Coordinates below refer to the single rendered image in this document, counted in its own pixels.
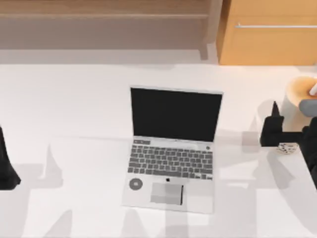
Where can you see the cream cup with orange inside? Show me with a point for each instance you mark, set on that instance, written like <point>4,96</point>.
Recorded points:
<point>292,109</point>

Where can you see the speckled round coaster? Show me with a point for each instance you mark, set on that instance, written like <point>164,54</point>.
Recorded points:
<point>287,148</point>

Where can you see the pale grey rounded box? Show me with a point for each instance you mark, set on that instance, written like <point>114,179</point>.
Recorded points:
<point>309,107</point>

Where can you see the white rounded stick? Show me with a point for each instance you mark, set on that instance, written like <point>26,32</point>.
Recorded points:
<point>314,89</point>

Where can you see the wooden cupboard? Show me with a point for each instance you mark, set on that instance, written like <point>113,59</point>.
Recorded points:
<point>267,44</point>

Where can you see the silver open laptop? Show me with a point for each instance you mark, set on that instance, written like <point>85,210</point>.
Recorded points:
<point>171,193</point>

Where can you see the wooden open shelves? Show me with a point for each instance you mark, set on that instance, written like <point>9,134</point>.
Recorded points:
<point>104,29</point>

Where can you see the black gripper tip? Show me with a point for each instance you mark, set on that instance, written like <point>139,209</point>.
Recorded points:
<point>5,171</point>

